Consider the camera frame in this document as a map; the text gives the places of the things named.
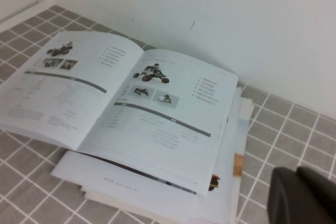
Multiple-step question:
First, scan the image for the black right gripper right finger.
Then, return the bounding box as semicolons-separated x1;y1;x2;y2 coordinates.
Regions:
296;165;336;224

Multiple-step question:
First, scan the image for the grey white-checked tablecloth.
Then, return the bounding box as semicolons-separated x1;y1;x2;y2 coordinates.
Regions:
0;5;336;224

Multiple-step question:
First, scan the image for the white brochure with web address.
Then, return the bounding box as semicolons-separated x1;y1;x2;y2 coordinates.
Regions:
50;84;250;224

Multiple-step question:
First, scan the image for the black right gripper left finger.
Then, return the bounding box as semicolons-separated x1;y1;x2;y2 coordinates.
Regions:
267;166;317;224

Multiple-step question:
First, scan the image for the white product catalogue book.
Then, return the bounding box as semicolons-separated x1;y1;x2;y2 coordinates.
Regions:
0;30;240;198

